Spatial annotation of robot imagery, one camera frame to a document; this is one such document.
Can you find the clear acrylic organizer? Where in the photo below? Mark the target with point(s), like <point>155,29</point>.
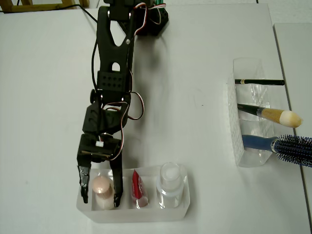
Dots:
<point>235,126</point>

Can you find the black gripper camera mount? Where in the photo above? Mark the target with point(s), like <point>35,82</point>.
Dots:
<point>97,152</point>

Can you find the dark blue eyeliner pencil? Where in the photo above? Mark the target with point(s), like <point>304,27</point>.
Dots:
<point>263,82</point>

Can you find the red hand cream tube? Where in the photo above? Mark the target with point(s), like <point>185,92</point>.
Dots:
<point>137,185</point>

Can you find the makeup brush with gold ferrule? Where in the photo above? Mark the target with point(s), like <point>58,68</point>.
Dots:
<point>273,115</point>

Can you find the clear spray bottle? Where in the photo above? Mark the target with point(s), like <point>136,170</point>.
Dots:
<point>170,175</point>

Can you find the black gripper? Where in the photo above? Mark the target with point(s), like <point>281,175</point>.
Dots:
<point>90,151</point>

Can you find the pink lotion bottle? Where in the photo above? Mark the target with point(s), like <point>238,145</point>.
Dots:
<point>101,185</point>

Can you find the wooden frame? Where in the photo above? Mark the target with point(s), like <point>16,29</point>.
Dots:
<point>36,7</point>

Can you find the blue round hairbrush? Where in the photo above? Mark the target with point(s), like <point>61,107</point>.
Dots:
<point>258,142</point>

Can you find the green connector block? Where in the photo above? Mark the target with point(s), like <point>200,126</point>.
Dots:
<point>161,2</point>

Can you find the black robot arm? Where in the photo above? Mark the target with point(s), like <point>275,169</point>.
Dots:
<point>107,48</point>

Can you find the translucent plastic bin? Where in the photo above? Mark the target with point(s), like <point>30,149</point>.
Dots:
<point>136,215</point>

